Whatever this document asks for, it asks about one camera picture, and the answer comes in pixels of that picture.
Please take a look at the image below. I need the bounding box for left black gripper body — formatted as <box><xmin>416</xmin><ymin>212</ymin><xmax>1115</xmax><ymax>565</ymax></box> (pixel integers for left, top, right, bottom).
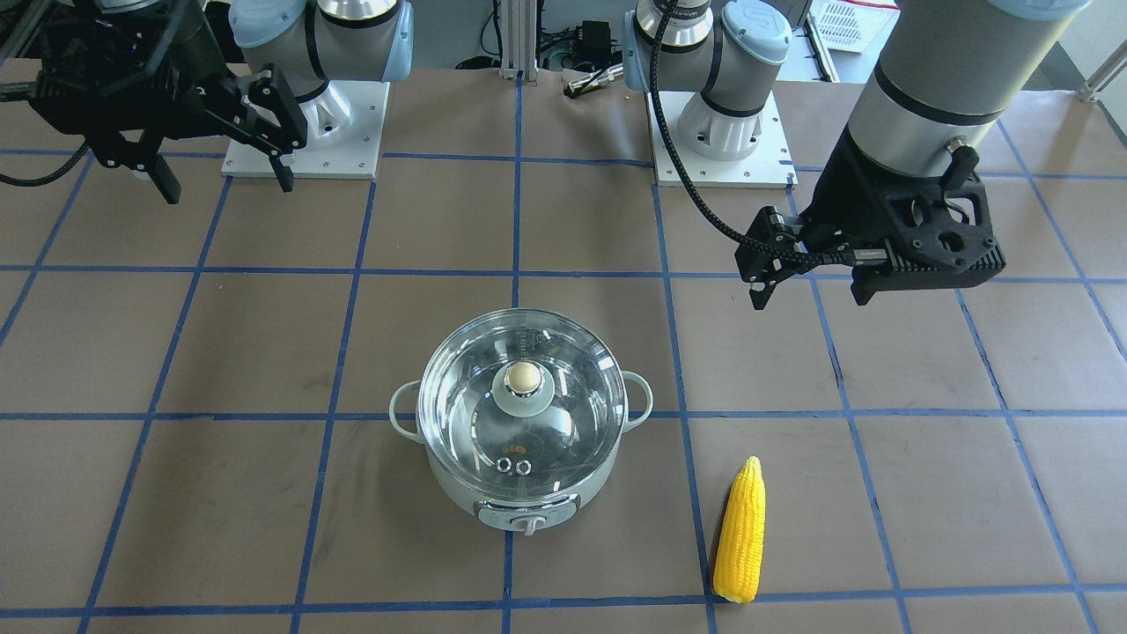
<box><xmin>806</xmin><ymin>132</ymin><xmax>1006</xmax><ymax>306</ymax></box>

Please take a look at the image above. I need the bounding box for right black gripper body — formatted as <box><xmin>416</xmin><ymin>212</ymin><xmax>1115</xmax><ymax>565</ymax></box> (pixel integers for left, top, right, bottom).
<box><xmin>29</xmin><ymin>1</ymin><xmax>233</xmax><ymax>170</ymax></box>

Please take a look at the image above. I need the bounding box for glass pot lid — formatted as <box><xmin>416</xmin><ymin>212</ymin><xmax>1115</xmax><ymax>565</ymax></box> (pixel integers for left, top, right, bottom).
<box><xmin>417</xmin><ymin>309</ymin><xmax>628</xmax><ymax>494</ymax></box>

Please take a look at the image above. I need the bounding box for yellow corn cob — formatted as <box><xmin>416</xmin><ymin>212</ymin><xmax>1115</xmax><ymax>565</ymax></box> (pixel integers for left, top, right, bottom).
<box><xmin>712</xmin><ymin>456</ymin><xmax>766</xmax><ymax>602</ymax></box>

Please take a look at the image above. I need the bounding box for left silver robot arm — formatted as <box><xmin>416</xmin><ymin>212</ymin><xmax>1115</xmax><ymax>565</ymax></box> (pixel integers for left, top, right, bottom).
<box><xmin>622</xmin><ymin>1</ymin><xmax>1086</xmax><ymax>310</ymax></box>

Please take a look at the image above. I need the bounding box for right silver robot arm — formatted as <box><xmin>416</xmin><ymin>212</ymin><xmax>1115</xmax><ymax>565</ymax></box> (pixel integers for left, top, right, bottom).
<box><xmin>3</xmin><ymin>1</ymin><xmax>412</xmax><ymax>204</ymax></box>

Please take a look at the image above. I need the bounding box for pale green electric pot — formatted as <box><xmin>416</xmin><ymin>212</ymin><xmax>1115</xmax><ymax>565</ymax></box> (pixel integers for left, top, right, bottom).
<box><xmin>389</xmin><ymin>309</ymin><xmax>654</xmax><ymax>535</ymax></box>

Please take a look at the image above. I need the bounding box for white plastic basket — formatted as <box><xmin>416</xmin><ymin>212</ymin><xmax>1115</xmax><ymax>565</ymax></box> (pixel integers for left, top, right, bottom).
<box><xmin>808</xmin><ymin>1</ymin><xmax>900</xmax><ymax>54</ymax></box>

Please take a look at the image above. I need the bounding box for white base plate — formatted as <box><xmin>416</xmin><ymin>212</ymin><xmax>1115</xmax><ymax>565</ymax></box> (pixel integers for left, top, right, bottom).
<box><xmin>221</xmin><ymin>80</ymin><xmax>389</xmax><ymax>181</ymax></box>
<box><xmin>659</xmin><ymin>90</ymin><xmax>798</xmax><ymax>189</ymax></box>

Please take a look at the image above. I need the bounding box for aluminium frame post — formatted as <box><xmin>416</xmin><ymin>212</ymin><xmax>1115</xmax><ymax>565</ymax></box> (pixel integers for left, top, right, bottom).
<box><xmin>498</xmin><ymin>0</ymin><xmax>540</xmax><ymax>84</ymax></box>

